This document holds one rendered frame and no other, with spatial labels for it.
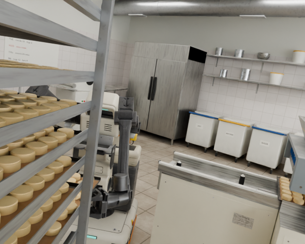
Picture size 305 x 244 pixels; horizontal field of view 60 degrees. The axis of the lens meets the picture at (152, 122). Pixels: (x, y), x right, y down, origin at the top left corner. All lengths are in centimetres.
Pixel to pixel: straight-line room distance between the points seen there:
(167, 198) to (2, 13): 150
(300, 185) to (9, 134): 121
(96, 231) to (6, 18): 181
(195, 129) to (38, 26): 512
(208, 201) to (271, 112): 420
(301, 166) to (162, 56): 466
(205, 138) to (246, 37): 223
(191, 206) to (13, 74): 142
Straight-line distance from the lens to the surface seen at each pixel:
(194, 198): 169
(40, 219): 77
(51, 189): 69
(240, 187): 162
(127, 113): 130
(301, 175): 138
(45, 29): 54
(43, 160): 61
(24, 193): 66
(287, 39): 578
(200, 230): 177
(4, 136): 47
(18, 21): 47
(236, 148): 526
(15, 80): 47
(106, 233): 209
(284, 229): 147
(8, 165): 58
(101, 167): 192
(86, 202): 95
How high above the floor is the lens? 145
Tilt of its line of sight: 11 degrees down
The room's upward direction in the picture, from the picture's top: 9 degrees clockwise
